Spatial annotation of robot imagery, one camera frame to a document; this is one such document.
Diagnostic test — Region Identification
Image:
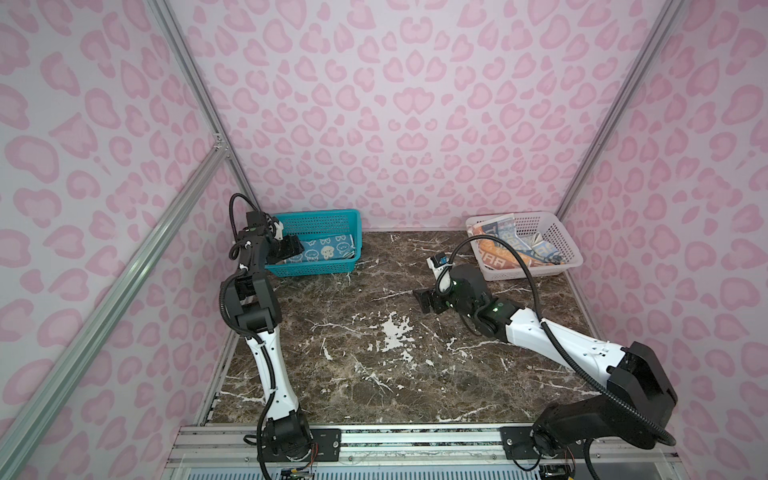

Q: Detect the right corner aluminium post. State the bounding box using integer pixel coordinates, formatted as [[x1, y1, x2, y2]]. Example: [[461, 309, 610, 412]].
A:
[[555, 0, 688, 221]]

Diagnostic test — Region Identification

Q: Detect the grey patterned towel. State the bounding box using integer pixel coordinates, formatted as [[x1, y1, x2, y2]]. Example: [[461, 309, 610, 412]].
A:
[[467, 214, 563, 270]]

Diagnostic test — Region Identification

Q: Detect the right black corrugated cable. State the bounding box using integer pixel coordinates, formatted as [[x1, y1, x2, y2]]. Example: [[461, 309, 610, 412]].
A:
[[435, 234, 677, 446]]

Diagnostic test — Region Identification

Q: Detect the diagonal aluminium frame bar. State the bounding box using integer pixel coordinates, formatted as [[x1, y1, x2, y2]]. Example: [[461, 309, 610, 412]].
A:
[[1, 146, 231, 479]]

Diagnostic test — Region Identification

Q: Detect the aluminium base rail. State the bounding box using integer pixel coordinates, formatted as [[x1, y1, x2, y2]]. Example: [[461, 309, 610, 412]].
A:
[[160, 422, 691, 480]]

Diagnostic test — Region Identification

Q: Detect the teal plastic basket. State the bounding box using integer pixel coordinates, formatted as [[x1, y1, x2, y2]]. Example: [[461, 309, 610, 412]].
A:
[[266, 209, 363, 278]]

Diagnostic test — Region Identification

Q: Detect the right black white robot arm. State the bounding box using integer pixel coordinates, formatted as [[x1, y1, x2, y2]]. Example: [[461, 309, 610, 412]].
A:
[[413, 265, 678, 457]]

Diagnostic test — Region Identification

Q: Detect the left corner aluminium post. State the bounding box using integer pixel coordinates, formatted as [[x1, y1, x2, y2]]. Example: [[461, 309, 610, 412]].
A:
[[145, 0, 259, 207]]

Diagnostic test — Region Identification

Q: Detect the corner aluminium post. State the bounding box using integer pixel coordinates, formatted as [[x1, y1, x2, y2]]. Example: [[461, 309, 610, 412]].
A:
[[145, 0, 259, 207], [555, 0, 688, 221]]

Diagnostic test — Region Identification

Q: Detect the white plastic basket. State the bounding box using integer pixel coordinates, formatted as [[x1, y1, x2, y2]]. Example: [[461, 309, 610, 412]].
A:
[[465, 212, 583, 281]]

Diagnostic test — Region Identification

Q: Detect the teal bunny towel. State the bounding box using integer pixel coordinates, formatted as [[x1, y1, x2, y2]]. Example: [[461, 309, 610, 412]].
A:
[[289, 234, 356, 263]]

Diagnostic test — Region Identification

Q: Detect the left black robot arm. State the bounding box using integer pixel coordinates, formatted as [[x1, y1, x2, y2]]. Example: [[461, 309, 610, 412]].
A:
[[218, 210, 313, 461]]

